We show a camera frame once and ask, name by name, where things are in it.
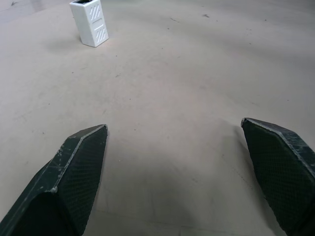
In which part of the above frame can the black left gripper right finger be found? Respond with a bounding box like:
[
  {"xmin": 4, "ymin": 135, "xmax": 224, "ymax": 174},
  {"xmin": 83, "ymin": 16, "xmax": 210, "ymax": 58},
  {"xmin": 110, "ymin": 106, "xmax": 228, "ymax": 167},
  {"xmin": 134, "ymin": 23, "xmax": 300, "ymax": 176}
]
[{"xmin": 241, "ymin": 117, "xmax": 315, "ymax": 236}]

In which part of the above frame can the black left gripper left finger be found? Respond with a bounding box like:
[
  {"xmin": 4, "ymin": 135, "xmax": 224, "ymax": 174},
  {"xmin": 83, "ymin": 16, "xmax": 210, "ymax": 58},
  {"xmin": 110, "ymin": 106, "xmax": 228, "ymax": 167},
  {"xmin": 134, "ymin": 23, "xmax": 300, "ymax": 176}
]
[{"xmin": 0, "ymin": 124, "xmax": 109, "ymax": 236}]

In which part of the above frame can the white rectangular holder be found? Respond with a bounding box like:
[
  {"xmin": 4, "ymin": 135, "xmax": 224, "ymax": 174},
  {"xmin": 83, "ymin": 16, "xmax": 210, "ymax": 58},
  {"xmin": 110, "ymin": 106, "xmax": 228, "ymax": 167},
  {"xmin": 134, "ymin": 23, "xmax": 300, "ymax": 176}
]
[{"xmin": 69, "ymin": 0, "xmax": 109, "ymax": 48}]

